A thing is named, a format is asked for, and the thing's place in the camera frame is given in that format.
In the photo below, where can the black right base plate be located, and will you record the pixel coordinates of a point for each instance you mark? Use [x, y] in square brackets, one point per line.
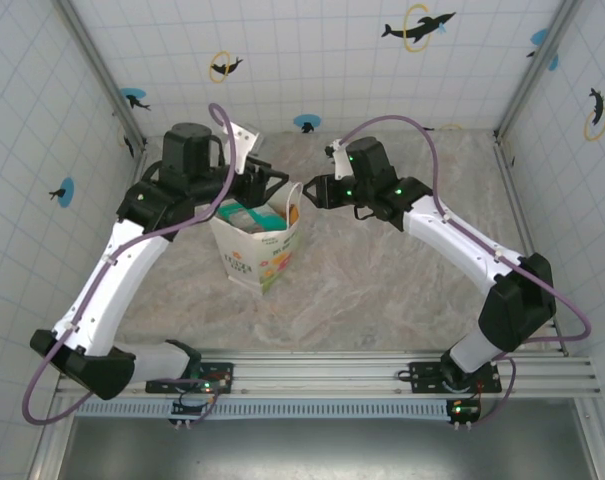
[424, 375]

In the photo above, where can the right circuit board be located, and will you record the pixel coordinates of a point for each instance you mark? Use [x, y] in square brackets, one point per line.
[464, 411]

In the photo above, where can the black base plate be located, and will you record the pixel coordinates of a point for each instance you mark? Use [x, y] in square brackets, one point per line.
[217, 372]
[424, 375]

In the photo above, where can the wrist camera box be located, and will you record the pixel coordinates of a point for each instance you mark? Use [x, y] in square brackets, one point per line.
[340, 160]
[244, 140]

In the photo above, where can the white floral paper bag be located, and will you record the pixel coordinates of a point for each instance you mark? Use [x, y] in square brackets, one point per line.
[242, 255]

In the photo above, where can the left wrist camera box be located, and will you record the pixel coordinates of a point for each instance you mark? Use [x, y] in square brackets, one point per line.
[244, 140]

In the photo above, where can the left circuit board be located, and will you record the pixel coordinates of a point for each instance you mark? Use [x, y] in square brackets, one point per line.
[192, 407]

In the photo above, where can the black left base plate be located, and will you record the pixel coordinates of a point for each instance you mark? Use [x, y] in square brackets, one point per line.
[217, 372]

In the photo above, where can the teal snack packet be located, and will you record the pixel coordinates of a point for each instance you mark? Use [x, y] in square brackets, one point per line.
[247, 216]

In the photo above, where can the aluminium mounting rail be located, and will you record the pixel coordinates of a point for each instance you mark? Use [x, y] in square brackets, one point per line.
[322, 372]

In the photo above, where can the grey metal panel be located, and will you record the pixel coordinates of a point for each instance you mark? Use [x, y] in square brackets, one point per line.
[322, 450]

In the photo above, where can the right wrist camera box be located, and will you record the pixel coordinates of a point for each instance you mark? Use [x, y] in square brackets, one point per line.
[340, 160]

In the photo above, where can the circuit board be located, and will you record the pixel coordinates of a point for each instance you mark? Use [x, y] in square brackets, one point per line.
[464, 411]
[192, 407]

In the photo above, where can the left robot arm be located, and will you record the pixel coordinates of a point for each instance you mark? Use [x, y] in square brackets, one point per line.
[122, 280]

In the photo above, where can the yellow snack bag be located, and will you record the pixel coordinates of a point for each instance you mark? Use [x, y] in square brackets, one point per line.
[293, 212]

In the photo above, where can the aluminium frame post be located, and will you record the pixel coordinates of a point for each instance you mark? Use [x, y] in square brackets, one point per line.
[537, 70]
[102, 75]

